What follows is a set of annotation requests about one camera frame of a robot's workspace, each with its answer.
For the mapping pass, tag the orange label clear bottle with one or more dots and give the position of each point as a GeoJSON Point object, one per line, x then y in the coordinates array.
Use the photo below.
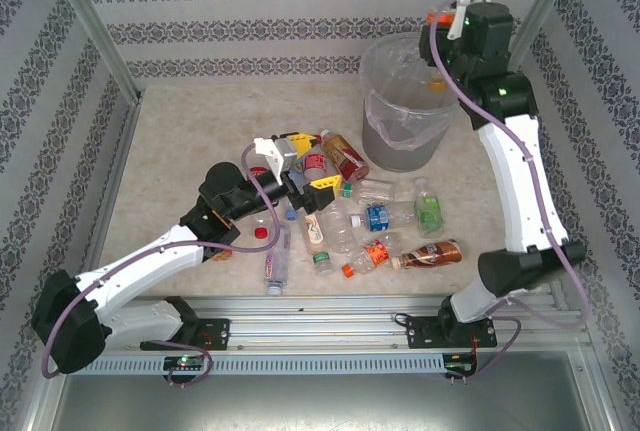
{"type": "Point", "coordinates": [375, 253]}

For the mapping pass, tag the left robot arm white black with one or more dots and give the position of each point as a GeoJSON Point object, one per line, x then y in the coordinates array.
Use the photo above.
{"type": "Point", "coordinates": [140, 261]}

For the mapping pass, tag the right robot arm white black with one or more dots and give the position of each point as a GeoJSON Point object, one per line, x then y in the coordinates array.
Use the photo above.
{"type": "Point", "coordinates": [515, 186]}

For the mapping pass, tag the clear plastic bin liner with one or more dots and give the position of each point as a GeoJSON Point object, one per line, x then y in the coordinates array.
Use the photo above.
{"type": "Point", "coordinates": [395, 121]}

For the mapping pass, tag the tea bottle red gold label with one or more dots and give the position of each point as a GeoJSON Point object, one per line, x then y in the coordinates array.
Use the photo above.
{"type": "Point", "coordinates": [342, 153]}

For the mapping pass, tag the large clear unlabelled bottle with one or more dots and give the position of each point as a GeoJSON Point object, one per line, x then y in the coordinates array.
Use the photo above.
{"type": "Point", "coordinates": [339, 228]}

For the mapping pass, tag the beige label white bottle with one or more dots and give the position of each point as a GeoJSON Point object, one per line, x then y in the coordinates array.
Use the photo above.
{"type": "Point", "coordinates": [315, 233]}

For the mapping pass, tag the crushed clear plastic bottle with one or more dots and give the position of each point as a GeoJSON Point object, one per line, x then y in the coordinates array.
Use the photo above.
{"type": "Point", "coordinates": [376, 191]}

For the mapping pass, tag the blue label bottle white cap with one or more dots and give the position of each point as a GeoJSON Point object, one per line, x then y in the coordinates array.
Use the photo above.
{"type": "Point", "coordinates": [378, 217]}

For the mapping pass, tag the red bottle cap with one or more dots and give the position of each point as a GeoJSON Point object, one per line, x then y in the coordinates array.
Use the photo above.
{"type": "Point", "coordinates": [260, 234]}

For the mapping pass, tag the orange drink bottle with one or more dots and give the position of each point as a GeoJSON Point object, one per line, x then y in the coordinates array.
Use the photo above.
{"type": "Point", "coordinates": [222, 256]}

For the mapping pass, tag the small bottle green cap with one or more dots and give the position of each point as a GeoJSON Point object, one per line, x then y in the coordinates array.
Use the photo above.
{"type": "Point", "coordinates": [322, 262]}

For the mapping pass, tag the tall clear bottle purple label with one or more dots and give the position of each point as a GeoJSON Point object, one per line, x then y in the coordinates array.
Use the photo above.
{"type": "Point", "coordinates": [277, 263]}

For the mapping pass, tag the green label clear bottle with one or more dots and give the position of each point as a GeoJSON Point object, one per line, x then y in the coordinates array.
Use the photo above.
{"type": "Point", "coordinates": [428, 211]}

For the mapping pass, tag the brown coffee drink bottle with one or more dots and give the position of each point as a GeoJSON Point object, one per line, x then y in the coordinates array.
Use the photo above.
{"type": "Point", "coordinates": [430, 253]}

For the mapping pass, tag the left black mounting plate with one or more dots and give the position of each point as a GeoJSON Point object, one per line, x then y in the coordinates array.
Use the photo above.
{"type": "Point", "coordinates": [212, 333]}

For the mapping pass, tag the black mounting plate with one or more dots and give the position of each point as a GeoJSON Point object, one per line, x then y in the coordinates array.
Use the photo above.
{"type": "Point", "coordinates": [420, 333]}
{"type": "Point", "coordinates": [212, 333]}

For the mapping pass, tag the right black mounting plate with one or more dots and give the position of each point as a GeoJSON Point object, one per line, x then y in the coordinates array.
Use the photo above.
{"type": "Point", "coordinates": [420, 333]}

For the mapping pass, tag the left small circuit board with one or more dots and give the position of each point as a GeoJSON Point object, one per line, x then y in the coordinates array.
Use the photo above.
{"type": "Point", "coordinates": [185, 362]}

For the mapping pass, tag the small circuit board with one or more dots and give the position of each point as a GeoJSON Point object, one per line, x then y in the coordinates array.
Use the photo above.
{"type": "Point", "coordinates": [185, 362]}
{"type": "Point", "coordinates": [460, 361]}

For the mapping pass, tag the grey metal shelf panel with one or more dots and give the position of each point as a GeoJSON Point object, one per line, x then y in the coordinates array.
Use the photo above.
{"type": "Point", "coordinates": [320, 403]}

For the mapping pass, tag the right small circuit board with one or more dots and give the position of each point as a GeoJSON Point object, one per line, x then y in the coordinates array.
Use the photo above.
{"type": "Point", "coordinates": [460, 361]}

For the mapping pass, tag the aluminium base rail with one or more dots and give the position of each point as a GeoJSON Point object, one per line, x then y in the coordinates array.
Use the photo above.
{"type": "Point", "coordinates": [320, 323]}

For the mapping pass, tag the left aluminium frame post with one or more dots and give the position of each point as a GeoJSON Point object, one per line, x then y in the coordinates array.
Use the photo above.
{"type": "Point", "coordinates": [95, 31]}

